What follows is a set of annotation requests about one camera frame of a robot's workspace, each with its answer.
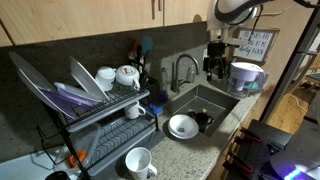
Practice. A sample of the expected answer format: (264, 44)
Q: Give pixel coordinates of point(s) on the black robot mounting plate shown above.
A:
(266, 136)

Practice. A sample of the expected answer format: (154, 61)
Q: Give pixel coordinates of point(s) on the small orange object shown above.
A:
(75, 158)

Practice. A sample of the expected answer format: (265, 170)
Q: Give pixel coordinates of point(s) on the purple plate in rack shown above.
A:
(73, 93)

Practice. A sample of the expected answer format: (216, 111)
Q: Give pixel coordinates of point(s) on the wide wooden cabinet door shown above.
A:
(83, 16)

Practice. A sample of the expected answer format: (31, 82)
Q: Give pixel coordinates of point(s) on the blue dish soap bottle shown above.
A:
(163, 83)

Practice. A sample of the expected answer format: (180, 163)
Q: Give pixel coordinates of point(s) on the white mug with red logo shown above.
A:
(126, 75)

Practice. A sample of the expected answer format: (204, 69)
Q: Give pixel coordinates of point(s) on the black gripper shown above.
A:
(216, 53)

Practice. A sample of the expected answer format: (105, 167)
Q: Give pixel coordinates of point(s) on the teal spatula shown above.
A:
(147, 45)

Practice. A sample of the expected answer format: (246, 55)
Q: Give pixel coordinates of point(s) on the metal gooseneck faucet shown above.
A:
(175, 76)

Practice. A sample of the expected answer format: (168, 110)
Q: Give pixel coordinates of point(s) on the white wrist mount plate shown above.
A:
(235, 40)

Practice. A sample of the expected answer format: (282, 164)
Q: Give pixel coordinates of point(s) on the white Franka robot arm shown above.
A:
(210, 20)

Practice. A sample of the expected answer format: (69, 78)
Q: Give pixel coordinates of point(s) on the white water filter pitcher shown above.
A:
(241, 75)

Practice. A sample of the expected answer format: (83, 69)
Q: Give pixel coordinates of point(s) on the clear plastic container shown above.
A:
(83, 140)

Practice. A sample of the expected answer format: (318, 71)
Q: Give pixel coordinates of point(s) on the white bowl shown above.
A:
(183, 126)

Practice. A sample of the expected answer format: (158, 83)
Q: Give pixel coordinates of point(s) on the blue sponge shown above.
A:
(155, 109)

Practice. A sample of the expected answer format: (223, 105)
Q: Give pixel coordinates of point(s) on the black mug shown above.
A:
(203, 120)

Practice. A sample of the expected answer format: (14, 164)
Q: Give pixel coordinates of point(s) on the red spatula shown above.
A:
(135, 46)

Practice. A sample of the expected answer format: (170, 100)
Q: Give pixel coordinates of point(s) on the black kitchen utensil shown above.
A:
(139, 55)

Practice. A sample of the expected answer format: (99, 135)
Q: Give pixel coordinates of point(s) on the black utensil holder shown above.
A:
(144, 80)

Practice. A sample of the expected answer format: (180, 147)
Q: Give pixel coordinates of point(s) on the stainless steel sink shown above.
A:
(200, 98)

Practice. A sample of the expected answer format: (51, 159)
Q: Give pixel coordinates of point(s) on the metal frame pole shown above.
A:
(290, 70)

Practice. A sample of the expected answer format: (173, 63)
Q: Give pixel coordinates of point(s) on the framed text sign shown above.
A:
(255, 45)

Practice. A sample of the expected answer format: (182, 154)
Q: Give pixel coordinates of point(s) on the white dinner plate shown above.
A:
(85, 78)

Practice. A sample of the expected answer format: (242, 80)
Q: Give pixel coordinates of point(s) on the white ceramic mug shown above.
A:
(133, 110)

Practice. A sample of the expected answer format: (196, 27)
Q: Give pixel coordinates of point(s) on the small plain white cup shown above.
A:
(105, 78)

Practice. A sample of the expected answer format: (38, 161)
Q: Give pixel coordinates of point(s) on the tall white mug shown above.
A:
(138, 163)

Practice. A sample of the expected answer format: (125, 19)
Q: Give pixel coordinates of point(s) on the white drain board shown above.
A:
(23, 166)

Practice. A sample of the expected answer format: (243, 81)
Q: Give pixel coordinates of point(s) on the white wall outlet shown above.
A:
(205, 54)

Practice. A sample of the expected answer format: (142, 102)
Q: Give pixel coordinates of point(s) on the large grey plate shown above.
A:
(33, 76)

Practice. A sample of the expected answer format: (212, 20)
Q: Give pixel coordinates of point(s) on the black round object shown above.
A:
(56, 176)

